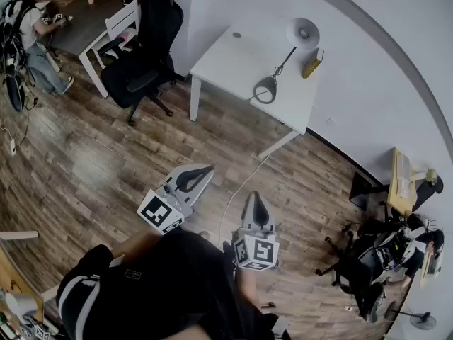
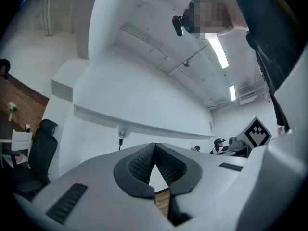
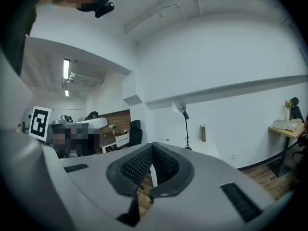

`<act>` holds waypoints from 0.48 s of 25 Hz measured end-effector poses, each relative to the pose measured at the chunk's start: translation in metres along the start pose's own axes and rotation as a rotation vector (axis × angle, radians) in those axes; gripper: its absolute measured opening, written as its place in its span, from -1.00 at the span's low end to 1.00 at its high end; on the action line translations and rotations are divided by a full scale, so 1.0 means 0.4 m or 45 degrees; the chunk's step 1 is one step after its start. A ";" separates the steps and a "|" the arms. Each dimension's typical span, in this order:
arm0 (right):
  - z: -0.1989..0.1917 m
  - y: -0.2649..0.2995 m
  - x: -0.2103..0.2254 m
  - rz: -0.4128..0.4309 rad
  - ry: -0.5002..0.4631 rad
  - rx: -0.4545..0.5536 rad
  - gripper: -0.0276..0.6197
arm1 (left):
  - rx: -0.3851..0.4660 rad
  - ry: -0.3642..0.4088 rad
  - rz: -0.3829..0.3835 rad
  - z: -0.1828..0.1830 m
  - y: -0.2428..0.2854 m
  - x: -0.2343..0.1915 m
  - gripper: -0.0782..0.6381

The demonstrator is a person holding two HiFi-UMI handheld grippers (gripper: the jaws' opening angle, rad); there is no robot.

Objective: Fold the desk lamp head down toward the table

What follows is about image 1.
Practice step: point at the wooden table top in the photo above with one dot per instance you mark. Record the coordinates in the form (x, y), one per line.
(14, 271)

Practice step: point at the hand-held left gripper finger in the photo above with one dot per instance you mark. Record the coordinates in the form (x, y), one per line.
(184, 169)
(201, 190)

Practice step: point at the black high-back office chair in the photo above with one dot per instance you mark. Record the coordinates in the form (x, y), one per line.
(155, 30)

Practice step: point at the person's left forearm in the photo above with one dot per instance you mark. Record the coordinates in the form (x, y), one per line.
(138, 243)

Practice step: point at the dark wooden table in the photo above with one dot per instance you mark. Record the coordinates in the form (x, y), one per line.
(81, 23)

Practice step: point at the black floor fan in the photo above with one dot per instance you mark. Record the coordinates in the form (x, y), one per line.
(423, 321)

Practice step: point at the yellow book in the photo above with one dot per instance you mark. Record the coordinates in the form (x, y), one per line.
(311, 66)

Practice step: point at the person's black clothed torso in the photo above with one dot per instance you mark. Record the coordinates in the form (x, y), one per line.
(170, 289)

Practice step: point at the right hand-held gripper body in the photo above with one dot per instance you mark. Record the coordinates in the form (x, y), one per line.
(262, 251)

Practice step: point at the black equipment backpack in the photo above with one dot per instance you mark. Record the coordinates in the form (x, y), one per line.
(16, 90)

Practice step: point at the white wooden chair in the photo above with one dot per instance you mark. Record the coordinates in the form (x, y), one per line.
(122, 21)

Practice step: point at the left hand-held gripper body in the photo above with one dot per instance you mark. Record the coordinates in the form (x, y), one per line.
(159, 211)

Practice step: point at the white power strip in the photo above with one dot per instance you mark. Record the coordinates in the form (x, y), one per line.
(12, 147)

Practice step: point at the black swivel chair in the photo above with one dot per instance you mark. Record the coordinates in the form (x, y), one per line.
(354, 271)

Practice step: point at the white desk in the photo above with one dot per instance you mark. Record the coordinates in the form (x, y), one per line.
(233, 66)

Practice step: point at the small potted plant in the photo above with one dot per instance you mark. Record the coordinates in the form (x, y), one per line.
(430, 175)

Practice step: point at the person's right forearm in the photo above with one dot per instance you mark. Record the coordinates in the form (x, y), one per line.
(247, 285)

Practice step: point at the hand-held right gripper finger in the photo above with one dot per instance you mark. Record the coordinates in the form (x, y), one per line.
(247, 218)
(272, 223)

